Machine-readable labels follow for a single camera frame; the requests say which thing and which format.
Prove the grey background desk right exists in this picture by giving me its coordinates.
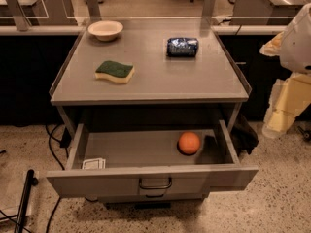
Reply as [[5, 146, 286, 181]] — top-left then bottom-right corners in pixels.
[[230, 0, 311, 25]]

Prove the black pole stand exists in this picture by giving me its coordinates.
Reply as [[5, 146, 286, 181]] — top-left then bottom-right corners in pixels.
[[14, 169, 38, 233]]

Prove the green yellow sponge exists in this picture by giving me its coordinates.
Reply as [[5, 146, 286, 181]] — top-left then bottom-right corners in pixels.
[[95, 60, 135, 83]]

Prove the black cloth beside cabinet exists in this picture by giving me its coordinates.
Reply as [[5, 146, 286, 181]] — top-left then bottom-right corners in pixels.
[[230, 114, 259, 155]]

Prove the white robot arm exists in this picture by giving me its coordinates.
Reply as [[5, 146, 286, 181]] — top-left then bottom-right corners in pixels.
[[259, 4, 311, 139]]

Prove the white tag in drawer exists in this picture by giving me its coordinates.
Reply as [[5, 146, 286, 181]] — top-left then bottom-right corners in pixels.
[[82, 158, 106, 170]]

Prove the grey metal cabinet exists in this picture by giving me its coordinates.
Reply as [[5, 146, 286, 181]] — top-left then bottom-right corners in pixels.
[[48, 17, 253, 139]]

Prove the black floor cable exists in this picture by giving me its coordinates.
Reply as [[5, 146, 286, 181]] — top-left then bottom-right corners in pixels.
[[44, 123, 70, 233]]

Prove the orange fruit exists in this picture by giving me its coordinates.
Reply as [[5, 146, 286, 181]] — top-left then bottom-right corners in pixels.
[[178, 132, 201, 155]]

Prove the open grey top drawer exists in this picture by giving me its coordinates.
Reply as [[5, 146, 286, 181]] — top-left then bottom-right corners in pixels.
[[47, 121, 258, 203]]

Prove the grey background desk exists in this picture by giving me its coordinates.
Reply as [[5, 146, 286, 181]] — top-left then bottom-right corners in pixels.
[[230, 0, 311, 25], [0, 0, 77, 26]]

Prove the white ceramic bowl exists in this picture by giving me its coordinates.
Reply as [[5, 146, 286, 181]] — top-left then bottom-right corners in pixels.
[[88, 20, 123, 42]]

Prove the grey background desk left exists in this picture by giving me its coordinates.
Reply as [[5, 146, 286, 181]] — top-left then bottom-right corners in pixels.
[[0, 0, 77, 26]]

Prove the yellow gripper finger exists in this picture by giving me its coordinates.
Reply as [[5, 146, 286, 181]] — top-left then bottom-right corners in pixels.
[[262, 73, 311, 139], [259, 32, 283, 57]]

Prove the metal drawer handle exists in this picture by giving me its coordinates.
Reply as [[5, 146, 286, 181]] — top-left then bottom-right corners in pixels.
[[139, 178, 172, 190]]

